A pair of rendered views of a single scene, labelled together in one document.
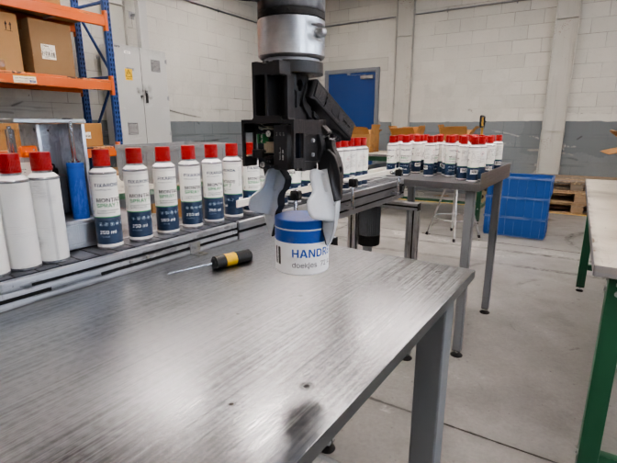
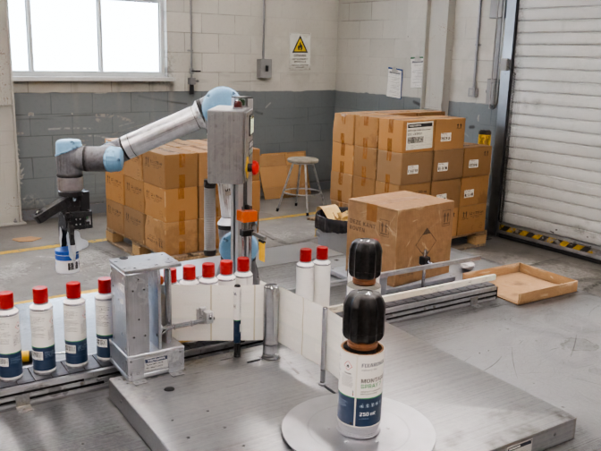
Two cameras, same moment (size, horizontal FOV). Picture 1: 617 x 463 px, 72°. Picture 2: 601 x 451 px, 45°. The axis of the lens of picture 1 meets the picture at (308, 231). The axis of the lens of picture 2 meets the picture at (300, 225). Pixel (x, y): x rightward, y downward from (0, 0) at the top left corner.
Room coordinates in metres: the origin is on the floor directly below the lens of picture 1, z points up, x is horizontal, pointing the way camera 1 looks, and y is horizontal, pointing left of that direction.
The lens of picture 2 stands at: (2.22, 1.49, 1.62)
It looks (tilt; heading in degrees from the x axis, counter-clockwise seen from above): 13 degrees down; 203
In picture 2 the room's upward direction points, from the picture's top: 2 degrees clockwise
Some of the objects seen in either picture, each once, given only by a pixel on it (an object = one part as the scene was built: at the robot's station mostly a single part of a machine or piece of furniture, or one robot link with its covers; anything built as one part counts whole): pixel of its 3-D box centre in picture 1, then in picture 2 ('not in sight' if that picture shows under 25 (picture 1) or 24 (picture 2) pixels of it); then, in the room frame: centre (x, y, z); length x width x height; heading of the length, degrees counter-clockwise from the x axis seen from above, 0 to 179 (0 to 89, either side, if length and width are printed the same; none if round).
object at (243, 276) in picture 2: not in sight; (242, 294); (0.57, 0.63, 0.98); 0.05 x 0.05 x 0.20
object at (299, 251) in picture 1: (302, 242); (67, 259); (0.54, 0.01, 0.98); 0.07 x 0.07 x 0.07
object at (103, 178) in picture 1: (106, 198); (105, 319); (0.88, 0.42, 0.98); 0.05 x 0.05 x 0.20
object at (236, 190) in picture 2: not in sight; (241, 216); (0.43, 0.55, 1.16); 0.04 x 0.04 x 0.67; 56
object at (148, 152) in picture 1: (174, 161); not in sight; (2.83, 0.87, 0.91); 0.60 x 0.40 x 0.22; 152
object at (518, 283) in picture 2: not in sight; (519, 282); (-0.35, 1.26, 0.85); 0.30 x 0.26 x 0.04; 146
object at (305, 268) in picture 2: not in sight; (304, 284); (0.41, 0.74, 0.98); 0.05 x 0.05 x 0.20
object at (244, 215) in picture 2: not in sight; (251, 265); (0.50, 0.62, 1.05); 0.10 x 0.04 x 0.33; 56
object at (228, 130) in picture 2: not in sight; (231, 143); (0.52, 0.57, 1.38); 0.17 x 0.10 x 0.19; 21
